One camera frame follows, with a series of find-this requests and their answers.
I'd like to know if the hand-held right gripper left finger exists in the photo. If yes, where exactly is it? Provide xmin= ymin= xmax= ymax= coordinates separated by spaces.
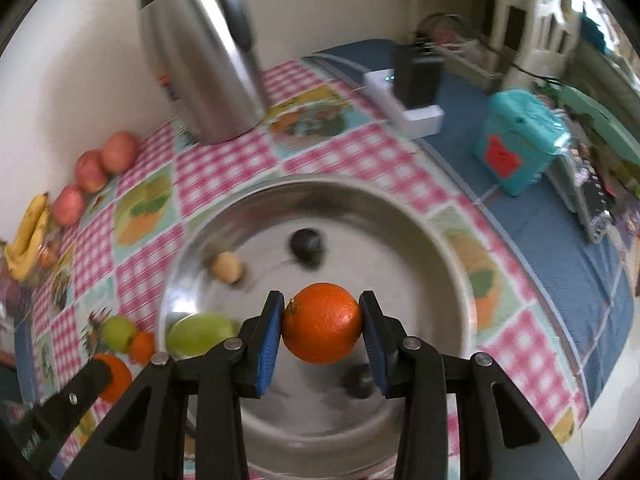
xmin=62 ymin=290 xmax=287 ymax=480

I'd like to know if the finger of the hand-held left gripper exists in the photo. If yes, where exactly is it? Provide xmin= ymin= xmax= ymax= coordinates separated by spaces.
xmin=27 ymin=358 xmax=112 ymax=446

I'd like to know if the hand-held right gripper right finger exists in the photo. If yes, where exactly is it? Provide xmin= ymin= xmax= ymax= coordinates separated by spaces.
xmin=357 ymin=290 xmax=583 ymax=480

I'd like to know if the dark plum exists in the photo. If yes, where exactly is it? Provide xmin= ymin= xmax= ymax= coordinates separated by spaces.
xmin=289 ymin=228 xmax=325 ymax=267
xmin=342 ymin=364 xmax=377 ymax=400

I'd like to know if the orange with stem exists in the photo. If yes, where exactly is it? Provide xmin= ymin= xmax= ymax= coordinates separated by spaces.
xmin=92 ymin=353 xmax=133 ymax=403

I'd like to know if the green apple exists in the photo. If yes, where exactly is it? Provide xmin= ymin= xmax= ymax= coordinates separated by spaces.
xmin=101 ymin=316 xmax=139 ymax=353
xmin=166 ymin=312 xmax=241 ymax=358

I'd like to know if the small tan fruit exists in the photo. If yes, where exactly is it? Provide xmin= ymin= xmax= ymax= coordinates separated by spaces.
xmin=210 ymin=251 xmax=247 ymax=286

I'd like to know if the stainless steel basin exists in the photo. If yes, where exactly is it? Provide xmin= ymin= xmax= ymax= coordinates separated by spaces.
xmin=157 ymin=178 xmax=476 ymax=461

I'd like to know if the glass fruit bowl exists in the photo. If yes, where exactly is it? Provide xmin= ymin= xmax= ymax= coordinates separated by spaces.
xmin=20 ymin=220 xmax=76 ymax=291

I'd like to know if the bunch of bananas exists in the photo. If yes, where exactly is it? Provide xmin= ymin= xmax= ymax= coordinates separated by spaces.
xmin=4 ymin=192 xmax=51 ymax=282

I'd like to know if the pink checked tablecloth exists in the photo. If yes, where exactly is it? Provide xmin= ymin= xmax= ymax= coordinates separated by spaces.
xmin=15 ymin=57 xmax=591 ymax=480

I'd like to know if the red apple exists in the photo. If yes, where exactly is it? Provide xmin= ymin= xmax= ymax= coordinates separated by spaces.
xmin=51 ymin=185 xmax=86 ymax=226
xmin=75 ymin=150 xmax=110 ymax=194
xmin=99 ymin=131 xmax=141 ymax=176

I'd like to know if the white power strip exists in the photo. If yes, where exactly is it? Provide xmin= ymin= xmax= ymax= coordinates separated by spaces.
xmin=362 ymin=67 xmax=446 ymax=138

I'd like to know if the grey patterned box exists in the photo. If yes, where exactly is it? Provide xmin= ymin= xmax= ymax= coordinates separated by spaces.
xmin=545 ymin=150 xmax=613 ymax=246

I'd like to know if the teal box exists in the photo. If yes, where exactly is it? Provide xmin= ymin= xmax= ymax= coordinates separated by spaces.
xmin=474 ymin=89 xmax=572 ymax=197

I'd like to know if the black power adapter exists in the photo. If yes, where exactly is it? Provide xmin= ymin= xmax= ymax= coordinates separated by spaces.
xmin=392 ymin=42 xmax=443 ymax=110

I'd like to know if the stainless steel kettle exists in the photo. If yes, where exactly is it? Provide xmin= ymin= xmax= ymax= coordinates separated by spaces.
xmin=129 ymin=0 xmax=268 ymax=145

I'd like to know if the pale green tray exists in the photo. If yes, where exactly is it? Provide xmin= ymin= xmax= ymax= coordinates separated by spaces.
xmin=560 ymin=85 xmax=640 ymax=156

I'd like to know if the white shelf unit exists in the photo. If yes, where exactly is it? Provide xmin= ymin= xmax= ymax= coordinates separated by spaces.
xmin=500 ymin=0 xmax=591 ymax=91

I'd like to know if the wire basket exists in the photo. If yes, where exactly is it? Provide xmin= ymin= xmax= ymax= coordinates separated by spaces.
xmin=415 ymin=12 xmax=501 ymax=81

